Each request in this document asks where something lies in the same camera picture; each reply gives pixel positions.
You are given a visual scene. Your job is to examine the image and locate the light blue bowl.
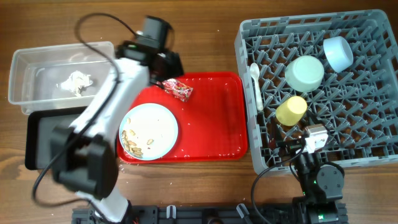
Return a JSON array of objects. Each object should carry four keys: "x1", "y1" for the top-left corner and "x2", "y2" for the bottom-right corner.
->
[{"x1": 323, "y1": 36, "x2": 354, "y2": 73}]

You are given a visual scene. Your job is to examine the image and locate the red candy wrapper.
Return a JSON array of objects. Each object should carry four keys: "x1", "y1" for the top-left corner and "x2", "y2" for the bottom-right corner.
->
[{"x1": 162, "y1": 78, "x2": 193, "y2": 102}]

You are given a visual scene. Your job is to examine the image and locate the white plastic spoon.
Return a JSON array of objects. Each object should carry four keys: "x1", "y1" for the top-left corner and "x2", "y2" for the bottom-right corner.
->
[{"x1": 249, "y1": 63, "x2": 264, "y2": 111}]

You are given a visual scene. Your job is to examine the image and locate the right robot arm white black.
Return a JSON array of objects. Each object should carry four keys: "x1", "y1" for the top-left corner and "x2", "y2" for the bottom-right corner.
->
[{"x1": 251, "y1": 119, "x2": 348, "y2": 223}]

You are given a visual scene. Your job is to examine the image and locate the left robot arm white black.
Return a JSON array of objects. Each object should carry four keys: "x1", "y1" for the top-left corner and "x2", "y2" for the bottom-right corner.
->
[{"x1": 31, "y1": 12, "x2": 184, "y2": 223}]

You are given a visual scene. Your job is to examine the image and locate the clear plastic bin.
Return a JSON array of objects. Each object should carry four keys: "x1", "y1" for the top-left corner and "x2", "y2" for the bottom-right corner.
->
[{"x1": 8, "y1": 44, "x2": 111, "y2": 114}]

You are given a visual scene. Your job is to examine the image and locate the peanuts on plate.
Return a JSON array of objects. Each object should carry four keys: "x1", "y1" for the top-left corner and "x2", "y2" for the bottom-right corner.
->
[{"x1": 121, "y1": 116, "x2": 163, "y2": 160}]

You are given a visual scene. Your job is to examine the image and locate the grey dishwasher rack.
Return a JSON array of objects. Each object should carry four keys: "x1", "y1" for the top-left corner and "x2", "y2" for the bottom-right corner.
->
[{"x1": 234, "y1": 9, "x2": 397, "y2": 173}]

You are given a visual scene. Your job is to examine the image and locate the red plastic tray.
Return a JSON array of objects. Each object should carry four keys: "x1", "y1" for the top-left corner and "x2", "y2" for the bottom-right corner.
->
[{"x1": 132, "y1": 72, "x2": 248, "y2": 164}]

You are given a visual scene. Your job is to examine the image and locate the black plastic bin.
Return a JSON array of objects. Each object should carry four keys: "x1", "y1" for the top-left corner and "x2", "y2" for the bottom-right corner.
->
[{"x1": 25, "y1": 106, "x2": 86, "y2": 170}]

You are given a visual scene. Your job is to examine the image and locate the white tissue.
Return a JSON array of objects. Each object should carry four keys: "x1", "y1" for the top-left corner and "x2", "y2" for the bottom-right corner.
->
[{"x1": 60, "y1": 70, "x2": 93, "y2": 97}]

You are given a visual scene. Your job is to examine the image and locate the yellow plastic cup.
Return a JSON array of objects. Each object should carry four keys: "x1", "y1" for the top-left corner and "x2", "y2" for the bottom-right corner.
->
[{"x1": 275, "y1": 96, "x2": 307, "y2": 126}]

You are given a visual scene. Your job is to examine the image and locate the light blue plate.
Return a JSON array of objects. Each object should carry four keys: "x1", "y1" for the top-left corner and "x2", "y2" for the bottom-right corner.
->
[{"x1": 119, "y1": 103, "x2": 178, "y2": 161}]

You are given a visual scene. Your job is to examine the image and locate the pale green bowl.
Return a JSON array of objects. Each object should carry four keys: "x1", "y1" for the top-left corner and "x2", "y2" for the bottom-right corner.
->
[{"x1": 285, "y1": 55, "x2": 325, "y2": 92}]

